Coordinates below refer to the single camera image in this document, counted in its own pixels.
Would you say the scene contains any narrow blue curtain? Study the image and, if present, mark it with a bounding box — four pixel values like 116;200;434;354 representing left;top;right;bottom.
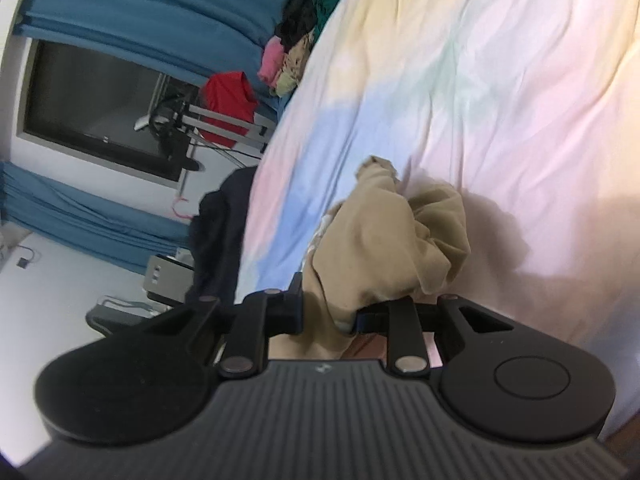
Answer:
0;161;201;276

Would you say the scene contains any bed with pastel sheet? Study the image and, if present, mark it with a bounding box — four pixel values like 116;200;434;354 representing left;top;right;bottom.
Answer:
235;0;640;441

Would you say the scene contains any wide blue curtain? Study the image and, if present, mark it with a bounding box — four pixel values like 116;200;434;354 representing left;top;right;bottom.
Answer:
12;0;351;111

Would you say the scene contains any yellow beige garment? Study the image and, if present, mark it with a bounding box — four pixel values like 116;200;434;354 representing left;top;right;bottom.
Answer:
271;34;314;99

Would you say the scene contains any black clothes pile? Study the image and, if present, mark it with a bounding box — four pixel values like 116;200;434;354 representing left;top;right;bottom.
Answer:
274;0;322;52

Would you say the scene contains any dark window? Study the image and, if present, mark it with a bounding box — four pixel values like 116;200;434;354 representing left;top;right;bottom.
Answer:
20;40;201;183

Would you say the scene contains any tan shirt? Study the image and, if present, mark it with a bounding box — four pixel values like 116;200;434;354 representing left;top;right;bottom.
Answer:
272;156;472;361

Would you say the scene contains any red shirt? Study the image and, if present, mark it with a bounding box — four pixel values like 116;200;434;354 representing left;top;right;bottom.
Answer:
200;72;259;147

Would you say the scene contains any pink garment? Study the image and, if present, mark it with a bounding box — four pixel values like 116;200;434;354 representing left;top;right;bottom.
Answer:
258;40;284;87

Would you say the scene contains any wavy-framed mirror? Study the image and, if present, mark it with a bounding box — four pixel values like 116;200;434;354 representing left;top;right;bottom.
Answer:
85;295;166;342

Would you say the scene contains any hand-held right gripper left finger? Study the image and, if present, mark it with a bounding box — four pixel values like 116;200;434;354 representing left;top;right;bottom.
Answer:
145;272;306;378

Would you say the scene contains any black hanging pad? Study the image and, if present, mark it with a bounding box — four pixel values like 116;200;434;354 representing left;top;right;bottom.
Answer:
169;151;202;172

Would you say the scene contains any black garment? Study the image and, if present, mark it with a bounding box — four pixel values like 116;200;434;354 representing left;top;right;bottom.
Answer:
189;165;258;306

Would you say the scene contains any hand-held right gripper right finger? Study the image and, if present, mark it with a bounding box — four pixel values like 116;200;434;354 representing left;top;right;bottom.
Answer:
355;294;515;377

